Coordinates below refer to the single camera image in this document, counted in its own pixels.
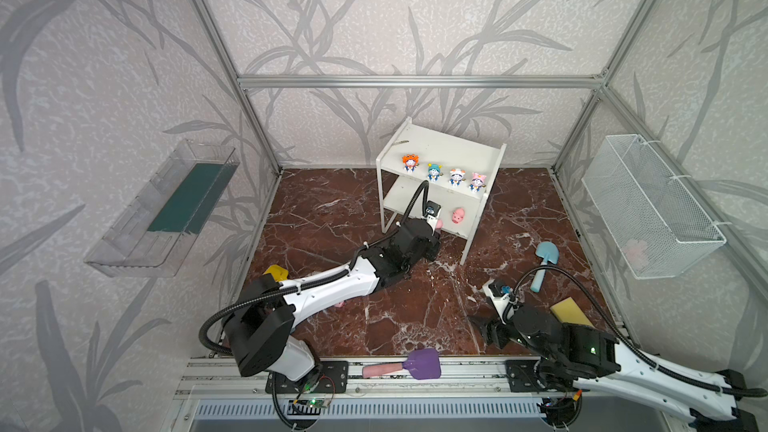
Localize clear plastic wall bin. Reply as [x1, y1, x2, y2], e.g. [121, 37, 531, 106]
[84, 139, 240, 278]

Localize white hooded Doraemon figure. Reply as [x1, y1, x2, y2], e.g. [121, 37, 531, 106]
[449, 168, 466, 187]

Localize blue green Doraemon figure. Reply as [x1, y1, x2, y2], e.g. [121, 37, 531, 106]
[427, 163, 442, 182]

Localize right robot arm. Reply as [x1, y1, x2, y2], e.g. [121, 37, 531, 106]
[470, 268, 767, 431]

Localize light blue toy shovel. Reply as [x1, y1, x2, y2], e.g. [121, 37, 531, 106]
[530, 242, 559, 293]

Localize yellow toy shovel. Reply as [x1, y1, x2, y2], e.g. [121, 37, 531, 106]
[264, 265, 289, 282]

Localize pink hooded Doraemon figure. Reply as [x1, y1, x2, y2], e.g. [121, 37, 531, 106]
[469, 172, 487, 193]

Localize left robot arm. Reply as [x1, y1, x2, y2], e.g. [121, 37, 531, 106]
[198, 180, 441, 384]

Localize white two-tier shelf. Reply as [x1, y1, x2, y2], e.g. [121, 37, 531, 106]
[375, 118, 506, 264]

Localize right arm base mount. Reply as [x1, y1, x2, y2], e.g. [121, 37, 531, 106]
[504, 357, 577, 394]

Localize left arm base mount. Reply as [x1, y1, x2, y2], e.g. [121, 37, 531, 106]
[266, 360, 349, 395]

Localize green circuit board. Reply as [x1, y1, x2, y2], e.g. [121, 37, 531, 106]
[290, 397, 333, 414]

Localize pink toy in basket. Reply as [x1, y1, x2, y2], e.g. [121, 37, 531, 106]
[622, 239, 649, 271]

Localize white wire mesh basket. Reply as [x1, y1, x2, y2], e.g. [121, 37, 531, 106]
[582, 134, 727, 280]

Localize orange hooded Doraemon figure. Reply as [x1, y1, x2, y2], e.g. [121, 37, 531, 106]
[402, 154, 419, 173]

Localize yellow sponge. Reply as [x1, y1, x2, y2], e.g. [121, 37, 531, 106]
[550, 297, 594, 327]

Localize purple toy spatula pink handle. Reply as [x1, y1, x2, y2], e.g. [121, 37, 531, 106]
[362, 348, 442, 380]

